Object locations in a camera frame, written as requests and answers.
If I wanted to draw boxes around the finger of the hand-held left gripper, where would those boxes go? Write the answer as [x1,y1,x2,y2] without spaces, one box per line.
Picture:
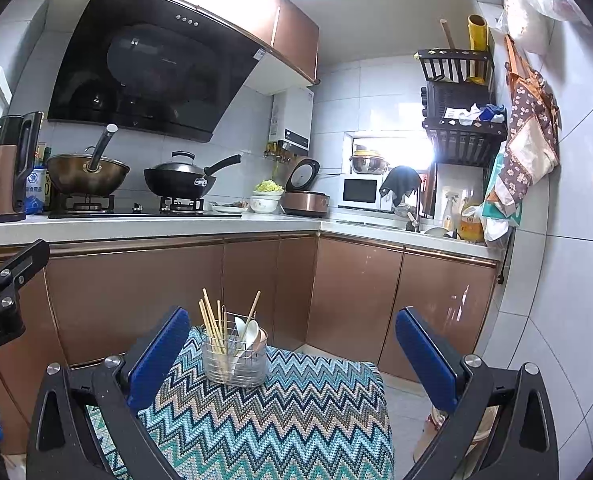
[0,239,51,307]

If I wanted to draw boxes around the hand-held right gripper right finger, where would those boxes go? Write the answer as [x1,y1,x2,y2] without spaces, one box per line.
[395,307,560,480]

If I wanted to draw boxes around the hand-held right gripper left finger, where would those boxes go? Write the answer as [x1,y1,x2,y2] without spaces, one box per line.
[26,306,191,480]

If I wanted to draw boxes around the copper black kettle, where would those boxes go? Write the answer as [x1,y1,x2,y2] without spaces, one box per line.
[0,111,44,224]

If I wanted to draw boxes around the copper base cabinet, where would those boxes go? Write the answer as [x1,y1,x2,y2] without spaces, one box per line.
[0,232,500,456]

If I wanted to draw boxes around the blue label packet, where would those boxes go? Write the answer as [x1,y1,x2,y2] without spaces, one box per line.
[25,167,47,214]

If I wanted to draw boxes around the beige bucket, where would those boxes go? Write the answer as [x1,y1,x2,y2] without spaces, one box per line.
[415,402,500,464]

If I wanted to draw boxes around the oil bottle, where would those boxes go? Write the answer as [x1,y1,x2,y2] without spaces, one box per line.
[36,142,53,211]

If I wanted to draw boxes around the bronze wok with glass lid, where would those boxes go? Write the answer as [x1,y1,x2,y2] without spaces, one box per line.
[45,124,131,196]

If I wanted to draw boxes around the gas stove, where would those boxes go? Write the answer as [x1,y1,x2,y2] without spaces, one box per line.
[48,195,243,220]

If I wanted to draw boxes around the zigzag knitted mat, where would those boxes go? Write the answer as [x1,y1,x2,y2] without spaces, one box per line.
[84,326,395,480]

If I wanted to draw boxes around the faucet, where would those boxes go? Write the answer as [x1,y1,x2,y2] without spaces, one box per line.
[404,190,422,234]

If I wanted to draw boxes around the yellow bottle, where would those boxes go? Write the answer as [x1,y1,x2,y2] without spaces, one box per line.
[459,205,486,244]

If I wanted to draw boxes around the spray bottle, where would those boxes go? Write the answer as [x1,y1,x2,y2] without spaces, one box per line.
[441,192,460,239]

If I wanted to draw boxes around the brown cutting board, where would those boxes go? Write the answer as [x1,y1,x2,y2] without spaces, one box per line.
[421,162,438,219]

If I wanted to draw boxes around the teal package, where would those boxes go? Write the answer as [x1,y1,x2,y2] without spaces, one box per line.
[481,152,515,227]

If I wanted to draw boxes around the black wok with lid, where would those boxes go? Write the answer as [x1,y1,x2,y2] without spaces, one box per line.
[143,151,242,199]

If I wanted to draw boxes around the white microwave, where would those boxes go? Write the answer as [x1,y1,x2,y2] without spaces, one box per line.
[337,174,395,211]

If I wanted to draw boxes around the black cloth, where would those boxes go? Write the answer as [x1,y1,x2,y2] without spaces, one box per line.
[379,165,423,201]

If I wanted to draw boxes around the bowl of green vegetables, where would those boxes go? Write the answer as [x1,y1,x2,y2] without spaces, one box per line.
[249,180,285,214]

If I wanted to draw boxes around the copper rice cooker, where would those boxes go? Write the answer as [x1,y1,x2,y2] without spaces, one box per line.
[280,156,331,219]

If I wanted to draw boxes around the steel bowls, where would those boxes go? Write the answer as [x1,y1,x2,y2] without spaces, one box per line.
[349,145,391,176]

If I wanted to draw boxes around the black kitchen rack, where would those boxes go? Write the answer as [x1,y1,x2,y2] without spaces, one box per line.
[417,47,508,221]

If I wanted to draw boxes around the black range hood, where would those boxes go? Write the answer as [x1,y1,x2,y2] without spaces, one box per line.
[46,0,270,144]

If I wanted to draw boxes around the white and blue rags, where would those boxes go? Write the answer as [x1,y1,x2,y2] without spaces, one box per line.
[444,102,507,126]

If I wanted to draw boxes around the brown floral apron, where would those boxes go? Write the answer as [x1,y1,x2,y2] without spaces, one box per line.
[494,35,562,206]

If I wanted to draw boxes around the white water heater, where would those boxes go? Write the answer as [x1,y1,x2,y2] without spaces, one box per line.
[268,87,313,154]

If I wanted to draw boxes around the wooden rolling pin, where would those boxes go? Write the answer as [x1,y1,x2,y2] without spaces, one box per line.
[440,19,458,52]

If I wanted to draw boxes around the yellow roll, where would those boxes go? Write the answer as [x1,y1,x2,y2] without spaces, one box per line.
[468,14,489,84]

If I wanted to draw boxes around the clear plastic bag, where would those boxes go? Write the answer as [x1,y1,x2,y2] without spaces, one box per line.
[491,0,593,57]

